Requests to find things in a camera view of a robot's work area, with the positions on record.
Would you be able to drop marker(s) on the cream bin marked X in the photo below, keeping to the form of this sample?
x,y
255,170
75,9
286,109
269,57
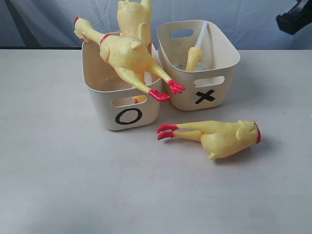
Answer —
x,y
208,84

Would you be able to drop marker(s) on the whole rubber chicken beak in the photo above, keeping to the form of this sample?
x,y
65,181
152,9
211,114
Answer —
x,y
134,19

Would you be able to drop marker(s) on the rubber chicken head with tube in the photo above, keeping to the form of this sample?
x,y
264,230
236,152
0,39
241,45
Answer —
x,y
199,57

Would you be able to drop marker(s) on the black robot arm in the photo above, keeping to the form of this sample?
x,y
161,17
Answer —
x,y
296,18

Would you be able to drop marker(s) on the cream bin marked O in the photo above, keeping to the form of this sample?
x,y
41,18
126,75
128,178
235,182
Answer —
x,y
118,105

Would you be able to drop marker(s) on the headless rubber chicken body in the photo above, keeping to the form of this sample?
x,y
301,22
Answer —
x,y
219,139

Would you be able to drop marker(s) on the grey backdrop curtain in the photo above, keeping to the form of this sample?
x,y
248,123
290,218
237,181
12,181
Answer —
x,y
248,24

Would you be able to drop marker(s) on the whole rubber chicken face down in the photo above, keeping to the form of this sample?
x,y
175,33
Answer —
x,y
106,42

